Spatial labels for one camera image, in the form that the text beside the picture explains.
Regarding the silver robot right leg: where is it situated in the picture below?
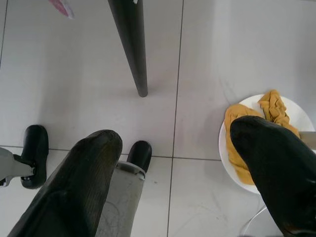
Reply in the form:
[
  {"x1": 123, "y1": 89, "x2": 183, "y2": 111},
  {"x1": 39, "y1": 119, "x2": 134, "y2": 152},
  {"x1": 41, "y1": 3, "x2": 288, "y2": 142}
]
[{"x1": 97, "y1": 161, "x2": 146, "y2": 237}]

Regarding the black metal table leg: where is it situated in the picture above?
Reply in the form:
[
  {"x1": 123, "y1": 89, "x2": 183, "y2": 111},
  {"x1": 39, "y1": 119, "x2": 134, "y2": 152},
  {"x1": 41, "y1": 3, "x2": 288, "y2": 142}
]
[{"x1": 108, "y1": 0, "x2": 148, "y2": 98}]

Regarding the yellow crumpled cloth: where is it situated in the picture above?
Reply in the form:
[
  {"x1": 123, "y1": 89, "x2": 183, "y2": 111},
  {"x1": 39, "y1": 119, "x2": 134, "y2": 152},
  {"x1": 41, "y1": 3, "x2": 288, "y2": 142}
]
[{"x1": 224, "y1": 89, "x2": 301, "y2": 186}]

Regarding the black robot left foot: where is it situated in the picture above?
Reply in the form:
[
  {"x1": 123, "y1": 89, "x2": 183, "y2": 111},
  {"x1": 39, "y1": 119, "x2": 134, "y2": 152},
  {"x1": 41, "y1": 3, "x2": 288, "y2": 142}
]
[{"x1": 20, "y1": 124, "x2": 49, "y2": 190}]

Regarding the silver robot leg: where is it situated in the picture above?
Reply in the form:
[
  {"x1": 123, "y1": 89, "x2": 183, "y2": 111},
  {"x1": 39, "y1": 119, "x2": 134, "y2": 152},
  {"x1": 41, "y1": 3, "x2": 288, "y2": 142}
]
[
  {"x1": 0, "y1": 147, "x2": 35, "y2": 188},
  {"x1": 97, "y1": 161, "x2": 146, "y2": 237}
]

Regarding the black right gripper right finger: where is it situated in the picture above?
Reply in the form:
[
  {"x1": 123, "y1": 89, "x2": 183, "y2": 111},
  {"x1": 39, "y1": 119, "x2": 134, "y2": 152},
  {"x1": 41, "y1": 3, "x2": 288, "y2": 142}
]
[{"x1": 229, "y1": 116, "x2": 316, "y2": 237}]

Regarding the silver robot left leg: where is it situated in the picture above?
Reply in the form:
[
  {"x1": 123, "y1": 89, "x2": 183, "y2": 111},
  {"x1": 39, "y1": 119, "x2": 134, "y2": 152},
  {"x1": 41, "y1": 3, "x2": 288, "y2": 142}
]
[{"x1": 0, "y1": 147, "x2": 35, "y2": 188}]

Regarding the black robot right foot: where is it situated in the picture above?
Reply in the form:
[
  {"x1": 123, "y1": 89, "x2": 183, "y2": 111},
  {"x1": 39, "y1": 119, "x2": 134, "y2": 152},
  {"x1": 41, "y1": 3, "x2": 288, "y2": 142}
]
[{"x1": 127, "y1": 140, "x2": 153, "y2": 173}]

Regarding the black robot foot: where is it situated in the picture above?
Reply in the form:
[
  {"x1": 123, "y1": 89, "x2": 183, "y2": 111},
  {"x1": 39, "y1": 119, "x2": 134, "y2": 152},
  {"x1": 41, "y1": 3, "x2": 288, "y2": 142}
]
[
  {"x1": 20, "y1": 124, "x2": 49, "y2": 190},
  {"x1": 127, "y1": 140, "x2": 153, "y2": 173}
]

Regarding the thin white cable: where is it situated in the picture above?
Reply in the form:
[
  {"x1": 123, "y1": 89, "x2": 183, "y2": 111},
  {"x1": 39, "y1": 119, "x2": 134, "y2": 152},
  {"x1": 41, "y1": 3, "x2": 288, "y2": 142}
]
[{"x1": 243, "y1": 204, "x2": 267, "y2": 237}]

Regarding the white round plate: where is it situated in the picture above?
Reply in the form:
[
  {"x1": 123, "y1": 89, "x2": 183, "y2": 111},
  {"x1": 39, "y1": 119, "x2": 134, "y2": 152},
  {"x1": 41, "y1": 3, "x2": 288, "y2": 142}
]
[{"x1": 219, "y1": 93, "x2": 316, "y2": 195}]

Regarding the grey bar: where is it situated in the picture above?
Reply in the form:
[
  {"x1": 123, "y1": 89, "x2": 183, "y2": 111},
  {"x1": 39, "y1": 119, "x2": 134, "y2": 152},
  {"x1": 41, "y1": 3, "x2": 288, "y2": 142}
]
[{"x1": 299, "y1": 131, "x2": 316, "y2": 150}]

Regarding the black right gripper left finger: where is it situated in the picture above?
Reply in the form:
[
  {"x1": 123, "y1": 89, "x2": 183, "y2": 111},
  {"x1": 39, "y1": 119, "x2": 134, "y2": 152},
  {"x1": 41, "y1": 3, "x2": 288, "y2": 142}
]
[{"x1": 6, "y1": 129, "x2": 123, "y2": 237}]

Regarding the pink white packet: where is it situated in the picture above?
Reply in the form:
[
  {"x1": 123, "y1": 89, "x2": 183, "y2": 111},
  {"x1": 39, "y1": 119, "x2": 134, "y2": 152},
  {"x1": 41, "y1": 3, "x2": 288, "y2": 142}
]
[{"x1": 48, "y1": 0, "x2": 76, "y2": 19}]

